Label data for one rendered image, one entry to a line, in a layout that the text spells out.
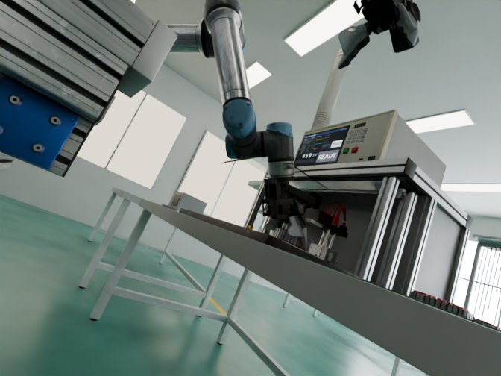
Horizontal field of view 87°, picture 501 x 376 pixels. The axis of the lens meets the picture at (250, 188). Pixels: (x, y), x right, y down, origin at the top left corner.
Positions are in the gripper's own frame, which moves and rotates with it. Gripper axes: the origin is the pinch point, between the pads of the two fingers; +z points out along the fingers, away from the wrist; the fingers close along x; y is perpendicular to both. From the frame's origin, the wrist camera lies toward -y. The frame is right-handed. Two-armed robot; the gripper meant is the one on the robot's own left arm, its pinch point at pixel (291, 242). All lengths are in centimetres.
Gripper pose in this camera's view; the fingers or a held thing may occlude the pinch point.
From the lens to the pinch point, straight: 81.5
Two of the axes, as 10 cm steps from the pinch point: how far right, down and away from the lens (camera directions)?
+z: 0.6, 10.0, 0.6
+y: -8.7, 0.8, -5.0
